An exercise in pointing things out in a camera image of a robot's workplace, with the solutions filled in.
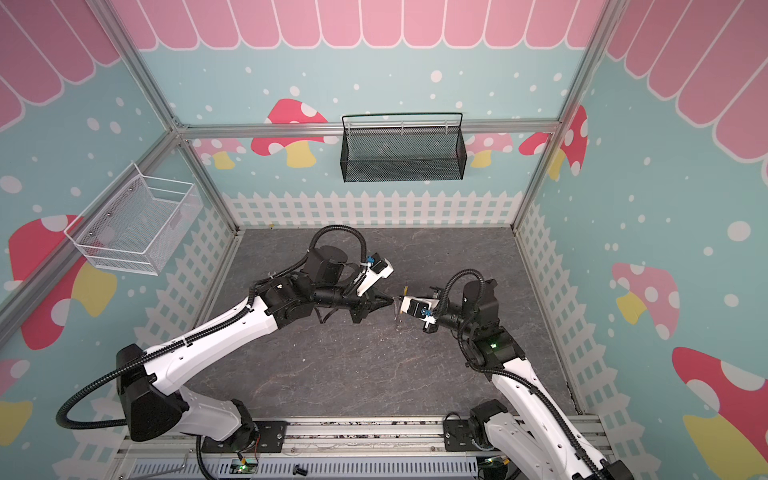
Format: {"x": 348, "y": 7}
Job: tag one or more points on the white vented cable duct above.
{"x": 346, "y": 468}

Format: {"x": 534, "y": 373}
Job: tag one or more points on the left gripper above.
{"x": 370, "y": 301}

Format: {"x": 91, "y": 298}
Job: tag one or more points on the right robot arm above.
{"x": 534, "y": 434}

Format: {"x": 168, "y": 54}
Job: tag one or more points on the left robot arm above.
{"x": 336, "y": 272}

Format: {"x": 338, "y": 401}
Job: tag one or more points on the black mesh wall basket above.
{"x": 403, "y": 147}

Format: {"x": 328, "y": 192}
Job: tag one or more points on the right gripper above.
{"x": 435, "y": 317}

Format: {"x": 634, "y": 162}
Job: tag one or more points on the white wire wall basket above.
{"x": 137, "y": 224}

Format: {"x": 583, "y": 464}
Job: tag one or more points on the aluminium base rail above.
{"x": 350, "y": 436}

